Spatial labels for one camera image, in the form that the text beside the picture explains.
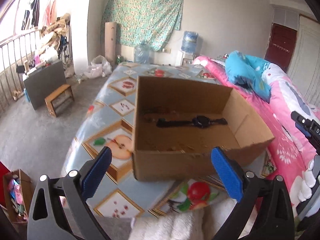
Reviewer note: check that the dark hung garment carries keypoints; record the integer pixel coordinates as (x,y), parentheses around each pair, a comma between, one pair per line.
(35,12)

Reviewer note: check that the brown cardboard box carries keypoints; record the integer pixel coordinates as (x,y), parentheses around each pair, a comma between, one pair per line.
(175,165)

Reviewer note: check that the white water dispenser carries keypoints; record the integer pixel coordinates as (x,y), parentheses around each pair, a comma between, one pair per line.
(186,60)

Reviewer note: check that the pink hung garment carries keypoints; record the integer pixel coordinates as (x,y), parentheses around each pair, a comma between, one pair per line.
(51,12)

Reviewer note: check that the white fleece garment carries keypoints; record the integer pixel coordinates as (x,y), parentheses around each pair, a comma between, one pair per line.
(175,225)

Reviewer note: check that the white wardrobe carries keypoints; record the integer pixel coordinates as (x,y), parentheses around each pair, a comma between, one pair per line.
(307,62)

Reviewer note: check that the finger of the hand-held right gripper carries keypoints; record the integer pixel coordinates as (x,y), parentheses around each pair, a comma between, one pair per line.
(303,128)
(297,116)

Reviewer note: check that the empty clear water jug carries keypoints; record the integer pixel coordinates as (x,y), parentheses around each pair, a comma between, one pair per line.
(141,53)

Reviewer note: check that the cardboard tube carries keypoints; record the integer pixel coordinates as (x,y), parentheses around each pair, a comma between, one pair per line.
(110,42)

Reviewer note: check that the pink floral blanket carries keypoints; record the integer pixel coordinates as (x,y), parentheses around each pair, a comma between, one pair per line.
(282,142)

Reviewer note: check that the blue quilt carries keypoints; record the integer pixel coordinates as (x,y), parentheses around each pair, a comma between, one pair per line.
(242,70)

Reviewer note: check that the white pink printed quilt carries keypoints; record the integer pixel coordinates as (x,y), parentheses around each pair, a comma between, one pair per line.
(287,85)

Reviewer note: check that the wooden stool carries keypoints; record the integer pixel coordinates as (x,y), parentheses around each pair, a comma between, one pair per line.
(58,90)

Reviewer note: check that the person's right hand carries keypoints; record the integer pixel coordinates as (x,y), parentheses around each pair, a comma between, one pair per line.
(308,182)

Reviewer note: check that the dark grey cabinet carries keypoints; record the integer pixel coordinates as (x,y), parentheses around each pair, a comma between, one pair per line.
(43,87)

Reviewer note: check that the blue water jug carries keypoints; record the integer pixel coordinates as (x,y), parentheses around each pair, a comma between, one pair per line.
(189,41)

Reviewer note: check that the white plastic bags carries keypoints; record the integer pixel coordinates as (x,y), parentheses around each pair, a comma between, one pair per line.
(98,66)

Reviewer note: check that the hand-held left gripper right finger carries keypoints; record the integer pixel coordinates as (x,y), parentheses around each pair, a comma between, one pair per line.
(227,172)

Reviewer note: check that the dark red door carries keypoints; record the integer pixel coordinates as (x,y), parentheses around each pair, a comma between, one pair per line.
(280,45)

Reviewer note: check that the cluttered pile of belongings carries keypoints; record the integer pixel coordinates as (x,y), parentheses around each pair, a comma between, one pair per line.
(53,30)

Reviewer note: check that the black smart watch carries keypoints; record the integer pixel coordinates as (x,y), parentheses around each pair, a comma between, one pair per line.
(200,121)

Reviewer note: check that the open cardboard box of clutter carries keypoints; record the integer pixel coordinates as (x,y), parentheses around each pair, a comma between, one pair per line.
(25,180)

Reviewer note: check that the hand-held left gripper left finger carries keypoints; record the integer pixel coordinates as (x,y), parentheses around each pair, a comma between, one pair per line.
(97,172)

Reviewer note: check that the metal railing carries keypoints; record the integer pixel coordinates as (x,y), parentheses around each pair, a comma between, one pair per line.
(8,55)

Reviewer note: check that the beige slipper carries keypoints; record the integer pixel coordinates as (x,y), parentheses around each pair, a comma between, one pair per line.
(17,95)

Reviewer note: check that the green floral wall cloth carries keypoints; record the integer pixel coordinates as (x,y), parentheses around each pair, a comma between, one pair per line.
(142,17)

